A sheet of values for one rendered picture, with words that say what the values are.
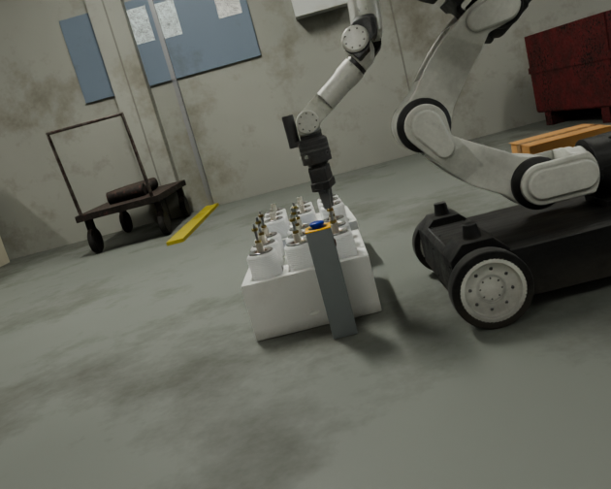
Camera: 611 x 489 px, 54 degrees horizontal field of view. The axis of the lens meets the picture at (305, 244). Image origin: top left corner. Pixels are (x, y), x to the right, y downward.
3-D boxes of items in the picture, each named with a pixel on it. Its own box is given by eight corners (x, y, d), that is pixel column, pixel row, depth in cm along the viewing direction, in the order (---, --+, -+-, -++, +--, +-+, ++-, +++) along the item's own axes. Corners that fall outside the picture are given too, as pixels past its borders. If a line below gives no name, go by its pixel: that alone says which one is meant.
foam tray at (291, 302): (369, 276, 216) (358, 228, 213) (382, 310, 178) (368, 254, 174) (266, 302, 219) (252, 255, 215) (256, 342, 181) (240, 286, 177)
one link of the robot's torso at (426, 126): (552, 165, 176) (408, 92, 171) (582, 172, 156) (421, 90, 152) (525, 212, 179) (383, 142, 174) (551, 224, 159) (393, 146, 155)
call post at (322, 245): (356, 325, 173) (330, 222, 166) (358, 334, 166) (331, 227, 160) (333, 330, 173) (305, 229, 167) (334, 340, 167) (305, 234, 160)
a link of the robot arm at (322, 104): (307, 137, 180) (337, 103, 179) (308, 138, 172) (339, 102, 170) (291, 122, 179) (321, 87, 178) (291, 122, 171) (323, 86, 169)
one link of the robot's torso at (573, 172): (572, 185, 177) (564, 142, 174) (604, 194, 157) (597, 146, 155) (503, 203, 178) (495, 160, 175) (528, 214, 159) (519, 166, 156)
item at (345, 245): (370, 285, 182) (357, 229, 179) (344, 296, 179) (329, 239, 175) (355, 280, 191) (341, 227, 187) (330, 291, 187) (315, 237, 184)
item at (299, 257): (295, 298, 189) (280, 244, 185) (323, 289, 191) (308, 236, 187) (302, 306, 180) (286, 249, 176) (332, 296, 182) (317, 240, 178)
